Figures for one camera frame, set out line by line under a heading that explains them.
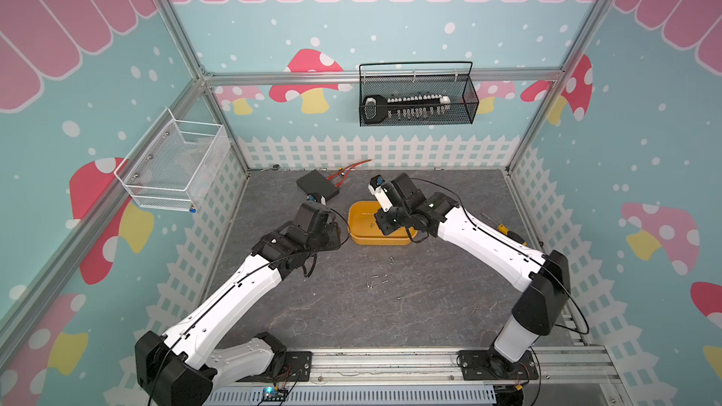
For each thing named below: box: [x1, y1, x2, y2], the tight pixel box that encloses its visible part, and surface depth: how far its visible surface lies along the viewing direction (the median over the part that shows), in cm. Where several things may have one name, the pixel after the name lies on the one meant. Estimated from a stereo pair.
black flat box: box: [296, 169, 340, 201], surface depth 118 cm
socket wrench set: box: [362, 93, 452, 125], surface depth 91 cm
